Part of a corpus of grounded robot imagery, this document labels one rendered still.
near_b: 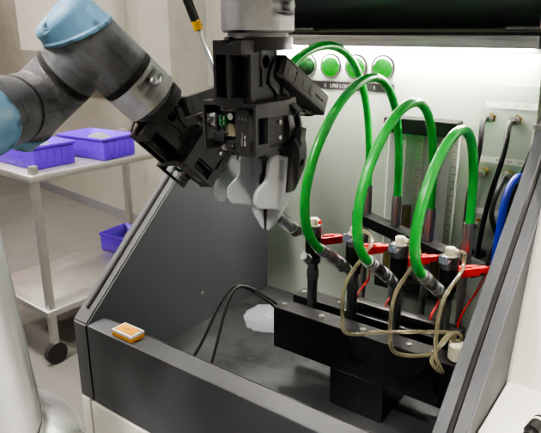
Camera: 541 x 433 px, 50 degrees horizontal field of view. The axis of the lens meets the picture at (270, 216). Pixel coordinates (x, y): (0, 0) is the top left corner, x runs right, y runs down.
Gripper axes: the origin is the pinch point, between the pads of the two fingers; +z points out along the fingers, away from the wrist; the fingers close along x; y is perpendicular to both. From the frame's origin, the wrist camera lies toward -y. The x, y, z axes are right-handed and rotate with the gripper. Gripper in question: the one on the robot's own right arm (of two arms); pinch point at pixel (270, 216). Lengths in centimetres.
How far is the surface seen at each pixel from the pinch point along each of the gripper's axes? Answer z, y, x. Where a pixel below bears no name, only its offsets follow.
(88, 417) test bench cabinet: 50, -3, -45
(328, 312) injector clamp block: 27.7, -30.2, -9.2
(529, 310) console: 16.2, -27.4, 24.1
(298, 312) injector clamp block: 26.3, -24.7, -12.1
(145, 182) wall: 88, -233, -289
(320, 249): 10.2, -17.1, -3.4
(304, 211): 3.4, -13.0, -3.7
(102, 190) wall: 106, -242, -353
